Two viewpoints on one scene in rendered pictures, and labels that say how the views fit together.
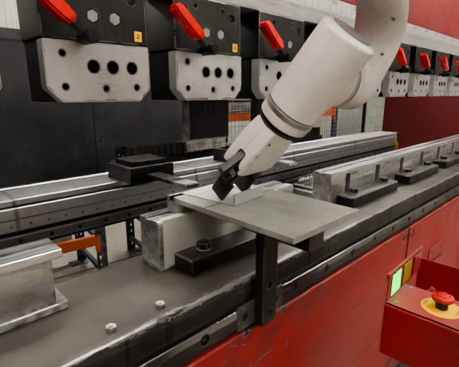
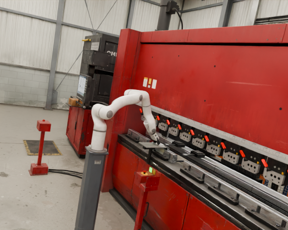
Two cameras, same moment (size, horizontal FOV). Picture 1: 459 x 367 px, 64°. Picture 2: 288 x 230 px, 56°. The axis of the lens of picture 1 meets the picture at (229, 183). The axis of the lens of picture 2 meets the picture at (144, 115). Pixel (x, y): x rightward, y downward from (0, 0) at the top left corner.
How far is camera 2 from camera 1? 324 cm
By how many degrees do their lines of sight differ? 98
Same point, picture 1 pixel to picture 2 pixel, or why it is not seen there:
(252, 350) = (146, 167)
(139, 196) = (176, 149)
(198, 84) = (160, 126)
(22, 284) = (144, 140)
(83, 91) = not seen: hidden behind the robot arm
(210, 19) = (163, 118)
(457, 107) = not seen: outside the picture
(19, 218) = (163, 141)
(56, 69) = not seen: hidden behind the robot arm
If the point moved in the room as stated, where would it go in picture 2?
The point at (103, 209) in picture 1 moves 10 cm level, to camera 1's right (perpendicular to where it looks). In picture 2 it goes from (171, 147) to (170, 149)
